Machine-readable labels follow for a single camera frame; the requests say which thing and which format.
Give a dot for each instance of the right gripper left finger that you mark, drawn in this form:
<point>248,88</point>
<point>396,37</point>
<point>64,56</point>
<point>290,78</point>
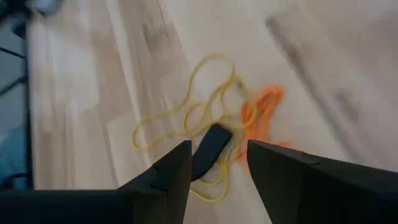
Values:
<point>109,208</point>

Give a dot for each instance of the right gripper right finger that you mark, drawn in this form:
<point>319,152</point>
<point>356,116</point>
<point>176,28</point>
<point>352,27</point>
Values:
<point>326,196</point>

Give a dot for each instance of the orange clips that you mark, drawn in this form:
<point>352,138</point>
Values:
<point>248,149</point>

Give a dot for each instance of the black aluminium table frame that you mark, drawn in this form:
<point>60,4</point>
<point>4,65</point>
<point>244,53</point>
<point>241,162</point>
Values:
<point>28,124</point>

